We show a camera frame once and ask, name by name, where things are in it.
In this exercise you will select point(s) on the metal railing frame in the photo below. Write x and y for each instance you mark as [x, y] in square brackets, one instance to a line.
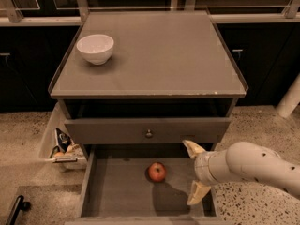
[63, 12]

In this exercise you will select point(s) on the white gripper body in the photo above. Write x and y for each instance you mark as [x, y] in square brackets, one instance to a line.
[202, 167]

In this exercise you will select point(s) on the round metal drawer knob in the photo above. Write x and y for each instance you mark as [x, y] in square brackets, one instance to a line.
[149, 133]

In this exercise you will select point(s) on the closed top drawer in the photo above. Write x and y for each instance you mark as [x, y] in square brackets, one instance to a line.
[132, 130]

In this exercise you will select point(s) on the black handle bottom left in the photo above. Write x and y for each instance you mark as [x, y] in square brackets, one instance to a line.
[19, 205]

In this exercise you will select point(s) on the red apple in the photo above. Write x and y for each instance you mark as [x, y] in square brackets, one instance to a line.
[157, 172]

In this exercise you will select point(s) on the white ceramic bowl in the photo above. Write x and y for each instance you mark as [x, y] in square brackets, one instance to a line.
[96, 49]

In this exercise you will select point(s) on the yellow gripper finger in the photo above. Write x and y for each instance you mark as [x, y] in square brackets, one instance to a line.
[197, 192]
[193, 149]

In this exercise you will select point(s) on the open middle drawer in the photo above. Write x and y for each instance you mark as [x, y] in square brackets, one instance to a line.
[117, 190]

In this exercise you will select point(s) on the snack bag in bin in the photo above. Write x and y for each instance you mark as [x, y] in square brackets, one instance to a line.
[62, 140]

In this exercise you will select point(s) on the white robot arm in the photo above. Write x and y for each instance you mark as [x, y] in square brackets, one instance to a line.
[241, 162]

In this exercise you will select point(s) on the left cabinet handle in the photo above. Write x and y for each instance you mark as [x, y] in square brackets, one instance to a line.
[5, 54]

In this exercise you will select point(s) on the grey drawer cabinet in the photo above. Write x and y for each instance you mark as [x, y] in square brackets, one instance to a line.
[164, 65]

